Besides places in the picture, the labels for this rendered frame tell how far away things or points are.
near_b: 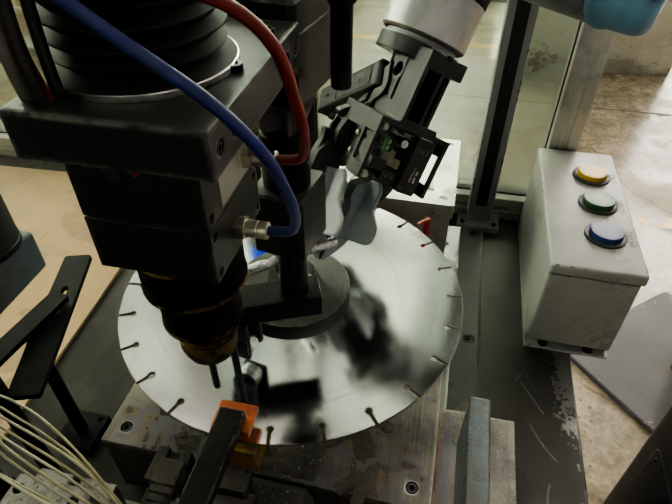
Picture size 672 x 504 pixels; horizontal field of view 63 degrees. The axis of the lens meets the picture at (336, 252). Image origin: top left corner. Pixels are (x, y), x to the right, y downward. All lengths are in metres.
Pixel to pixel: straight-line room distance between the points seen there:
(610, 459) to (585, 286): 0.99
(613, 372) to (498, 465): 1.25
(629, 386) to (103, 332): 1.44
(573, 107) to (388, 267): 0.45
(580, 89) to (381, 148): 0.49
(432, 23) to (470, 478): 0.33
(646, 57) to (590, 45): 2.99
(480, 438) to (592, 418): 1.34
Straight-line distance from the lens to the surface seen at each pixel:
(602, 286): 0.72
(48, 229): 1.05
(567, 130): 0.92
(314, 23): 0.31
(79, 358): 0.81
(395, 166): 0.47
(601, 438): 1.70
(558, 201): 0.80
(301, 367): 0.48
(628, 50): 3.81
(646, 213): 2.55
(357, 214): 0.52
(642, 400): 1.80
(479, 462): 0.39
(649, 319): 2.03
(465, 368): 0.74
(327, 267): 0.55
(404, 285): 0.55
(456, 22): 0.47
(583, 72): 0.88
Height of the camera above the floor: 1.33
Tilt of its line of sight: 41 degrees down
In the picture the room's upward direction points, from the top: straight up
